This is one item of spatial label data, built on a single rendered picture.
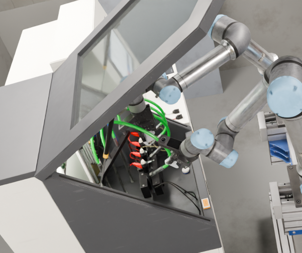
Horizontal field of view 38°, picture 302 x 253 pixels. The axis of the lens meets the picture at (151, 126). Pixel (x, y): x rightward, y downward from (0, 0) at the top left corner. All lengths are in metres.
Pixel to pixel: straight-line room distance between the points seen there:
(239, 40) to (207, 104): 2.34
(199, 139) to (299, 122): 0.36
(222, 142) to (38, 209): 0.76
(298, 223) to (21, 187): 1.16
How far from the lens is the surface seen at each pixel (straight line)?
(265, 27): 4.37
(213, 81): 4.19
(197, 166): 2.21
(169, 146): 1.78
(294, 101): 1.41
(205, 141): 1.62
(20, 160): 1.75
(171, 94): 1.73
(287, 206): 1.95
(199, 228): 1.95
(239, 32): 1.87
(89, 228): 1.89
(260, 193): 3.30
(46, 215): 1.84
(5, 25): 4.66
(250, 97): 1.64
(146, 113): 1.90
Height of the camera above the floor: 2.49
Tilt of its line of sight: 38 degrees down
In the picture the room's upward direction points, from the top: 19 degrees counter-clockwise
